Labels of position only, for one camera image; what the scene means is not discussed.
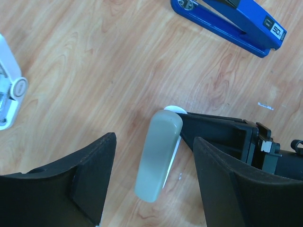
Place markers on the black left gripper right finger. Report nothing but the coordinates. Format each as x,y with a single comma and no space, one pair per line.
235,194

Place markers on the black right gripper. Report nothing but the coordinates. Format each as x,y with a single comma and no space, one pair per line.
244,140

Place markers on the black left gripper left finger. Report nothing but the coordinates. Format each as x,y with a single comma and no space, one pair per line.
69,192

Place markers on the grey white stapler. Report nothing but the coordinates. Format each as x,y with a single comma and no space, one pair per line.
159,150

